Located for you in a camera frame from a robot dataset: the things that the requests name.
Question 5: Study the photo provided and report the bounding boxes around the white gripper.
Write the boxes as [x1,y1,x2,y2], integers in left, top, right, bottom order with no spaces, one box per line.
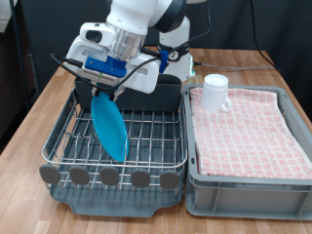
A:
[64,34,161,102]

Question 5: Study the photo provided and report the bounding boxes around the white mug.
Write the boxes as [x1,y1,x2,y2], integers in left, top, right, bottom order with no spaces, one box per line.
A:
[200,73,232,113]

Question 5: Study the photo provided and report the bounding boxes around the grey dish rack tray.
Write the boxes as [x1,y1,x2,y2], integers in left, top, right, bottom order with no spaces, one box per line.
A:
[48,87,186,218]

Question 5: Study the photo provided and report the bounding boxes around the black camera cable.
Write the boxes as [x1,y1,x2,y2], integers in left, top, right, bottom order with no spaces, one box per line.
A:
[50,0,213,92]

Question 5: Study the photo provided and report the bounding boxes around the dark shelf unit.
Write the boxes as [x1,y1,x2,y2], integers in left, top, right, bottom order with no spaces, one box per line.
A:
[0,0,37,144]

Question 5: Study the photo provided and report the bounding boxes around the thin grey table cable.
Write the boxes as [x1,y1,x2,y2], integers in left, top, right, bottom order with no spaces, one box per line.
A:
[191,61,277,71]

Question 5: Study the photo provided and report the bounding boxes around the pink checked cloth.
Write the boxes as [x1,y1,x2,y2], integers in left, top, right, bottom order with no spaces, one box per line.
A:
[189,87,312,180]

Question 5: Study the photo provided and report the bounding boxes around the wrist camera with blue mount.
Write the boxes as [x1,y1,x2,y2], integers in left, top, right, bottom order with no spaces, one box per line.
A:
[79,56,129,83]

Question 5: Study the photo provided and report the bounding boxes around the metal wire dish rack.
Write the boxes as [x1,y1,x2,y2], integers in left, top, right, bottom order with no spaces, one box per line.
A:
[38,89,189,193]

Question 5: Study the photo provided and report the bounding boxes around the blue cable clip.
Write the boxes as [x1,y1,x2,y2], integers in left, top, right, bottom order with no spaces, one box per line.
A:
[158,50,170,74]

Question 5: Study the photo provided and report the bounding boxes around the grey plastic crate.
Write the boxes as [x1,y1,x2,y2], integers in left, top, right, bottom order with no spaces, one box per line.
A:
[182,83,312,221]

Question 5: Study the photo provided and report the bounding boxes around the blue plastic plate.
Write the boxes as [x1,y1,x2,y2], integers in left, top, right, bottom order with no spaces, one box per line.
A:
[91,92,130,163]

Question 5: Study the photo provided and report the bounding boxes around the black metal pole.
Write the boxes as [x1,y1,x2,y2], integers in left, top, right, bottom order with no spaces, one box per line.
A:
[9,0,32,111]

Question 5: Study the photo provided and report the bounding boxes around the dark grey cutlery holder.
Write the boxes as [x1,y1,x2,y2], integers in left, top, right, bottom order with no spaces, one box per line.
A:
[73,71,183,113]

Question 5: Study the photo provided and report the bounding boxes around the black hanging cable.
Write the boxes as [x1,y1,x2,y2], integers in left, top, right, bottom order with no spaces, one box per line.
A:
[249,0,281,71]

